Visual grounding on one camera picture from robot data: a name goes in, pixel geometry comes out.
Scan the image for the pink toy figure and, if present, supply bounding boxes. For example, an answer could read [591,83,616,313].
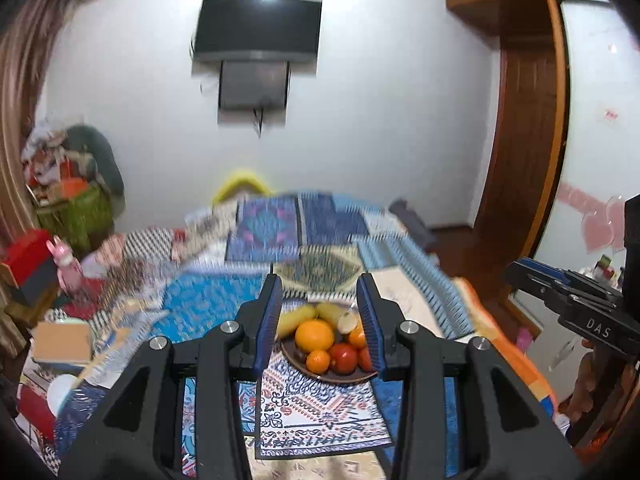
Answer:
[47,237,83,293]

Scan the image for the person's right hand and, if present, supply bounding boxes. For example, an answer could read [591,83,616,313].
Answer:
[569,340,597,425]

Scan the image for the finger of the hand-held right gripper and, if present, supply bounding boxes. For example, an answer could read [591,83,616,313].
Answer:
[519,257,622,298]
[502,262,617,313]

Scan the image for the grey wall box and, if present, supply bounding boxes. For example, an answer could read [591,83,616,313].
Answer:
[217,60,291,126]

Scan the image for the white round object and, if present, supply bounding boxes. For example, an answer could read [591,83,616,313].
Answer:
[47,375,83,413]

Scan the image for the large red tomato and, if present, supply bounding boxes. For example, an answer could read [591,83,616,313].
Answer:
[328,342,359,376]

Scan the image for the orange box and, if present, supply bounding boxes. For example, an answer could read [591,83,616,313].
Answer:
[45,180,88,206]

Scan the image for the dark purple plate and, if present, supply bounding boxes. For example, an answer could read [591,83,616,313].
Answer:
[280,300,381,386]

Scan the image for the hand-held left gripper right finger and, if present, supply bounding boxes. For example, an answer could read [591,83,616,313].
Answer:
[356,272,583,480]

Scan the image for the yellow banana with cut end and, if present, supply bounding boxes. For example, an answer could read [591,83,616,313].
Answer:
[316,301,360,335]

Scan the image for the small bottles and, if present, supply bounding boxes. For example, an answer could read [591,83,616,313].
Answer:
[594,255,624,282]

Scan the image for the grey cloth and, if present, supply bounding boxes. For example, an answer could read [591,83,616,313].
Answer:
[390,200,437,256]

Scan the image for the orange blanket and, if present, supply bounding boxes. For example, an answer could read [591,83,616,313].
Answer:
[450,275,558,413]

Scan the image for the cardboard box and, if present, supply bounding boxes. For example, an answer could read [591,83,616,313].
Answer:
[31,321,93,365]

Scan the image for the black wall television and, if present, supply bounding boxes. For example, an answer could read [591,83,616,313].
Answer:
[194,0,322,66]

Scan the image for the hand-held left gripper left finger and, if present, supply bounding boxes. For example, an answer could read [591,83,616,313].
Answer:
[57,272,284,480]

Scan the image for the patchwork printed blanket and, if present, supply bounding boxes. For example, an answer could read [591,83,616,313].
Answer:
[15,190,501,480]

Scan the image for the beige curtain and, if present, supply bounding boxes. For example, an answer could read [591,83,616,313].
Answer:
[0,0,86,241]

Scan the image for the wooden door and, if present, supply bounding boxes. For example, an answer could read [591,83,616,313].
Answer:
[444,0,571,331]

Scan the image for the red box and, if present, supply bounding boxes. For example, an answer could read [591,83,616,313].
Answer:
[2,230,58,286]

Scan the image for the white wardrobe with pink stickers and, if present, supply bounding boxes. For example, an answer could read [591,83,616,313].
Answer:
[515,0,640,341]

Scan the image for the small mandarin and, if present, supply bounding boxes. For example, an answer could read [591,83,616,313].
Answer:
[305,349,332,375]

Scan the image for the large orange with sticker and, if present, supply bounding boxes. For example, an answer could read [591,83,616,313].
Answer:
[295,318,335,353]

